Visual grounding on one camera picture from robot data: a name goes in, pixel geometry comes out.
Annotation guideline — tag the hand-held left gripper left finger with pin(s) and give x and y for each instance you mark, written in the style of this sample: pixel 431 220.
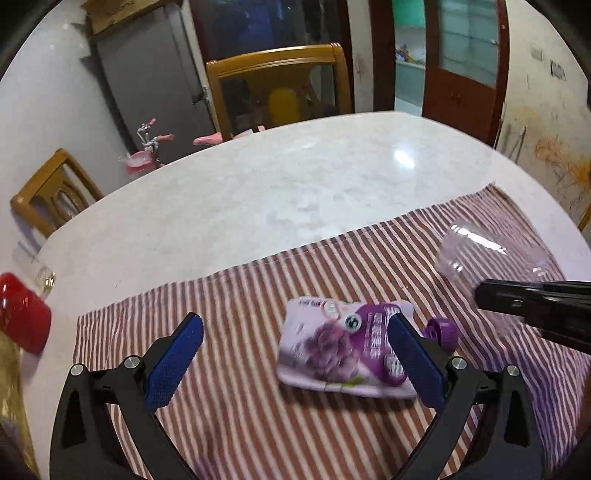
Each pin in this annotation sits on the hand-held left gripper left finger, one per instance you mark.
pixel 175 364

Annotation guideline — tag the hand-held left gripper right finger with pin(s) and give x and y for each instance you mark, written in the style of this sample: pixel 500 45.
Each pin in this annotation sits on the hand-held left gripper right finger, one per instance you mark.
pixel 418 360

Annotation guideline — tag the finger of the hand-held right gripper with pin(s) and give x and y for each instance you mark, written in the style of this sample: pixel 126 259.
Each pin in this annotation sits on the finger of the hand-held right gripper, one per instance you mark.
pixel 572 337
pixel 512 297

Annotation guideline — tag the clear plastic cup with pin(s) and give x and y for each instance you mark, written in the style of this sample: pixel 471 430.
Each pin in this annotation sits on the clear plastic cup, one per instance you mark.
pixel 485 258

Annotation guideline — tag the purple drink pouch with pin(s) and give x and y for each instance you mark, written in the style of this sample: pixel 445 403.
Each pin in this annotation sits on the purple drink pouch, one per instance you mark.
pixel 323 350

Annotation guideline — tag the wooden chair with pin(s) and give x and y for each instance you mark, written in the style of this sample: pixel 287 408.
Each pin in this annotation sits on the wooden chair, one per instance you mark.
pixel 51 184
pixel 585 219
pixel 277 60

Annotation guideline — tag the red striped cloth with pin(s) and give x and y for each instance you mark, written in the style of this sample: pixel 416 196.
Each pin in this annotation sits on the red striped cloth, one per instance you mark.
pixel 258 438

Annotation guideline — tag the small clear glass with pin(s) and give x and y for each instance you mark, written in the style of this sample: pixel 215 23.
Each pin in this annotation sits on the small clear glass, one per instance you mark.
pixel 46 279

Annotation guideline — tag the yellow oil bottle red cap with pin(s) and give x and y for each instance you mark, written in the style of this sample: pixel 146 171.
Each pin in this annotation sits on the yellow oil bottle red cap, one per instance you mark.
pixel 23 314

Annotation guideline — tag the brown wooden door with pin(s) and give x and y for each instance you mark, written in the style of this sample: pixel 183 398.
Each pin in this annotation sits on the brown wooden door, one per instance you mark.
pixel 466 106

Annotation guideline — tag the pink children's bicycle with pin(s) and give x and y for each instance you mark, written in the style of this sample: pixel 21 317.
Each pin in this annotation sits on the pink children's bicycle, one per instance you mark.
pixel 147 152

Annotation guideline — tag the yellow plastic object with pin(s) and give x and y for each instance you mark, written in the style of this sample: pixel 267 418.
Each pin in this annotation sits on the yellow plastic object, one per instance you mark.
pixel 284 107

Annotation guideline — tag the grey refrigerator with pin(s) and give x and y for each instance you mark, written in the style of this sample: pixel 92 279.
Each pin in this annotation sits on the grey refrigerator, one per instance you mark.
pixel 147 83

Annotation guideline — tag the dark glass door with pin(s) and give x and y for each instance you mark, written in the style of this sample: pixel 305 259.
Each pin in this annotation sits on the dark glass door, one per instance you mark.
pixel 258 23

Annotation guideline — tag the cardboard box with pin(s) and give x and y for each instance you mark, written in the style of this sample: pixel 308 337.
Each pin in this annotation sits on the cardboard box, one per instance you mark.
pixel 124 14

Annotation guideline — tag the wall socket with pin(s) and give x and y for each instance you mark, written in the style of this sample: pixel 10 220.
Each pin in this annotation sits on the wall socket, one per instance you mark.
pixel 559 71

